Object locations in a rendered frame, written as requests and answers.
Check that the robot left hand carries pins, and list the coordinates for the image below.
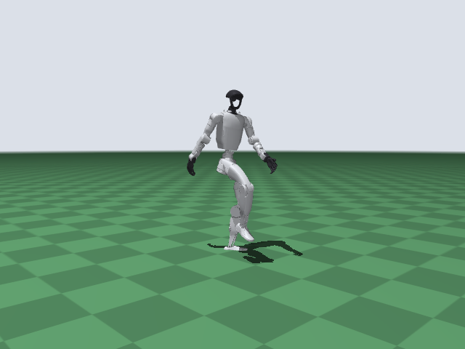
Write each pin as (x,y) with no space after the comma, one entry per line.
(270,162)

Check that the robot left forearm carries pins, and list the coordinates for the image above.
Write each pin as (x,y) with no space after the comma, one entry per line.
(260,150)

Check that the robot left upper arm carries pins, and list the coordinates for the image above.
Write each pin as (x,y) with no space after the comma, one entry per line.
(250,131)

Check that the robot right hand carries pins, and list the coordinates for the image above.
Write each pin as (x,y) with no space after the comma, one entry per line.
(190,166)

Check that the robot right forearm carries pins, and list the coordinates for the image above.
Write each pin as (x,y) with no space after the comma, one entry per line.
(198,148)

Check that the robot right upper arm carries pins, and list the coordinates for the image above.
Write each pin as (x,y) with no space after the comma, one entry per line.
(214,119)

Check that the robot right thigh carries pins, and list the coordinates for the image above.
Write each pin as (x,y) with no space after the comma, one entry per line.
(231,169)

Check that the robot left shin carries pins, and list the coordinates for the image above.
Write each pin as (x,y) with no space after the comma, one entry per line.
(233,232)

